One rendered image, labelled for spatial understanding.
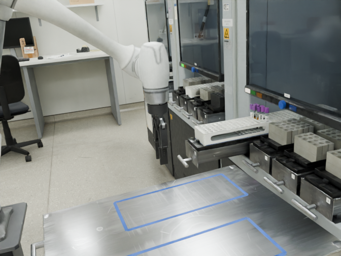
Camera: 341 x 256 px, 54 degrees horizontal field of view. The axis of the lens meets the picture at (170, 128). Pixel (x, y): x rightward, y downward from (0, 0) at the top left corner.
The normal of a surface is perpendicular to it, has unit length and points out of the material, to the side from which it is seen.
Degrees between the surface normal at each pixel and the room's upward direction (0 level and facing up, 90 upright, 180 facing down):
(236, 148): 90
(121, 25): 90
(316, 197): 90
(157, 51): 72
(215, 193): 0
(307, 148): 90
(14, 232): 0
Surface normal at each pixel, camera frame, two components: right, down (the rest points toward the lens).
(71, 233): -0.07, -0.94
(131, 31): 0.30, 0.30
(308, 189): -0.95, 0.17
